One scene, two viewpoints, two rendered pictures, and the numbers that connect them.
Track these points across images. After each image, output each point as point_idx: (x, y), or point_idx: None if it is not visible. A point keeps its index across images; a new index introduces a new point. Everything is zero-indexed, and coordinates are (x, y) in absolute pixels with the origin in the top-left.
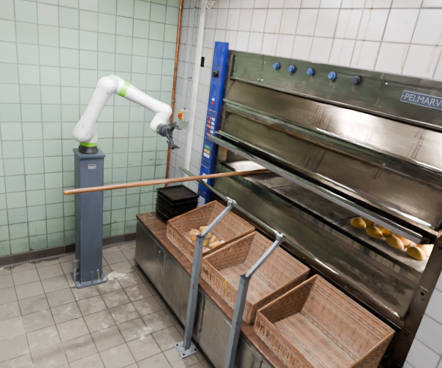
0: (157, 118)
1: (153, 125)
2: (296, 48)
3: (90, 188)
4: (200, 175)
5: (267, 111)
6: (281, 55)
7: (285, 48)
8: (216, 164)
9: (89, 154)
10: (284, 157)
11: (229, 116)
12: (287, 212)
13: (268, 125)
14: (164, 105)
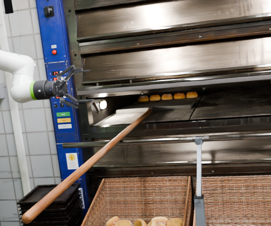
0: (23, 77)
1: (20, 89)
2: None
3: (50, 193)
4: (119, 134)
5: (163, 25)
6: None
7: None
8: (86, 131)
9: None
10: (210, 68)
11: (88, 59)
12: (235, 130)
13: (167, 43)
14: (24, 56)
